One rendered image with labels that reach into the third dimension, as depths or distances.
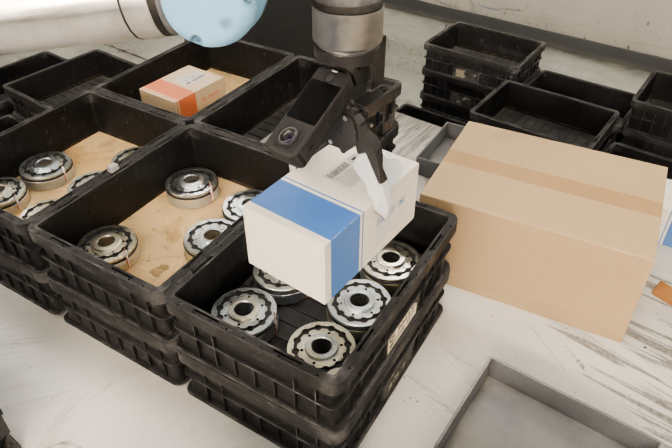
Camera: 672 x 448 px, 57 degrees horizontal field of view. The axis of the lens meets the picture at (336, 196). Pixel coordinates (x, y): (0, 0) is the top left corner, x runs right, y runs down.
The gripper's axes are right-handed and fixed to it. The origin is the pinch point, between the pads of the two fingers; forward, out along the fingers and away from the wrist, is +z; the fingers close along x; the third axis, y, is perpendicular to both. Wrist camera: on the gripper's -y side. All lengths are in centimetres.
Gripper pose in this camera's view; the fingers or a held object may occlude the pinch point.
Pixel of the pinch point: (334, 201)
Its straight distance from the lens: 76.6
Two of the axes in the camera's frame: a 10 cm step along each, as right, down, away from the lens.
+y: 6.0, -4.7, 6.5
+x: -8.0, -3.6, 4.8
